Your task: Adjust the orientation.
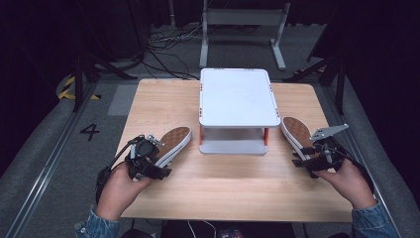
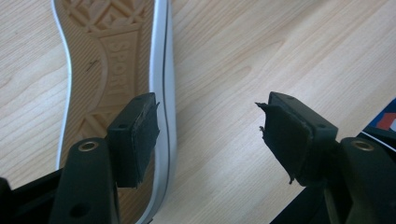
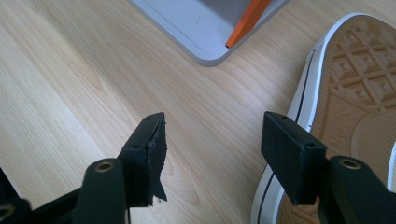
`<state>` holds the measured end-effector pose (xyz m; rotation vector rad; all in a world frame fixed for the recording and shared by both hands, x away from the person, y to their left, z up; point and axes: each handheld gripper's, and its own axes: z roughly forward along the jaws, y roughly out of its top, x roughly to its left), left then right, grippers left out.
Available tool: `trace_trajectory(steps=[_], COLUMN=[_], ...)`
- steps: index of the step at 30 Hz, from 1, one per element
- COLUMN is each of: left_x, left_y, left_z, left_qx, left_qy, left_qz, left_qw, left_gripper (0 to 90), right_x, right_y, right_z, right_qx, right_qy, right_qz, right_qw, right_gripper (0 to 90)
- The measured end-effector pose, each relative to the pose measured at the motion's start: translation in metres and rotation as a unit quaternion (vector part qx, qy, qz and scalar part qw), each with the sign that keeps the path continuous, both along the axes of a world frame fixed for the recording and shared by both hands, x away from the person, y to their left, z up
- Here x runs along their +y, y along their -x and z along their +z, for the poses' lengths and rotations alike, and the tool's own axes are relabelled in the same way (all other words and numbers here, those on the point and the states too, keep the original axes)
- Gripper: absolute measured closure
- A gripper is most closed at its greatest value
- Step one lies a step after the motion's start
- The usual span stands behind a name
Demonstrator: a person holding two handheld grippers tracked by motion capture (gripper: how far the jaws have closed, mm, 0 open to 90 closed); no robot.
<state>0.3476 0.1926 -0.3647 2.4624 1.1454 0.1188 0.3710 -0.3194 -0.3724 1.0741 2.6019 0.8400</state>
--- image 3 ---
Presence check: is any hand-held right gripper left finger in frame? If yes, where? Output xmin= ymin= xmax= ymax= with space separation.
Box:
xmin=120 ymin=112 xmax=168 ymax=208

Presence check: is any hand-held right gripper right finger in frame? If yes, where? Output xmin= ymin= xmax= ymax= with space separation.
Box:
xmin=261 ymin=111 xmax=328 ymax=206

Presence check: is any white two-tier shoe rack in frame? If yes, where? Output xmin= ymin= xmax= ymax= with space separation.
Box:
xmin=127 ymin=0 xmax=292 ymax=67

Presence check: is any black canvas sneaker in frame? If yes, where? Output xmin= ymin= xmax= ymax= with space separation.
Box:
xmin=250 ymin=12 xmax=396 ymax=224

